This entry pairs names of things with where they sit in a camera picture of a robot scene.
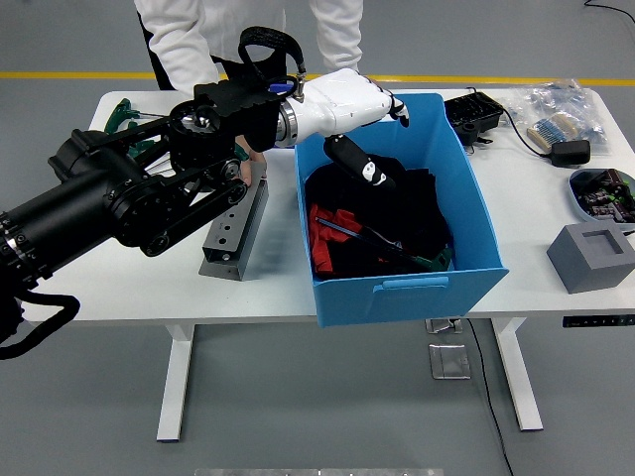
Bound black plastic tray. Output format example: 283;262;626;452
443;91;506;148

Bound black cloth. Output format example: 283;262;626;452
303;153;455;279

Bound black power adapter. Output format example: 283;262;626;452
550;140;592;169

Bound silver floor plate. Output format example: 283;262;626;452
428;343;471;381
425;318;463;334

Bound long green T-handle hex key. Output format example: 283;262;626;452
105;97;175;134

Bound grey foam block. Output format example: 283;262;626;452
546;223;635;296

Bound light blue plastic crate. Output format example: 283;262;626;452
293;92;511;328

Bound clear plastic parts bags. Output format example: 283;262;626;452
505;78;609;155

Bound black adapter cord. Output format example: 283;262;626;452
501;109;555;160

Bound black table control panel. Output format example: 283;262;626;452
562;314;635;329

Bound white table leg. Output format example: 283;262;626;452
156;324;195;443
490;317;545;432

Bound red cloth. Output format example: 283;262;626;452
308;202;366;277

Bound large green T-handle hex key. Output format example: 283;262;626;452
315;216;456;273

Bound pale blue tray with electronics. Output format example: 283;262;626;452
568;168;635;224

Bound black cable loop on floor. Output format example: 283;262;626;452
582;0;635;24

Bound person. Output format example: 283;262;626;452
133;0;386;185

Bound grey metal tool holder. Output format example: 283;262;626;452
197;178;270;283

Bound person's right hand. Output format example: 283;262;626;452
240;148;269;185

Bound tan resistor strip bundle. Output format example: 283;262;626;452
526;112;579;153

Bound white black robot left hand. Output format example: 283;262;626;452
293;68;412;190

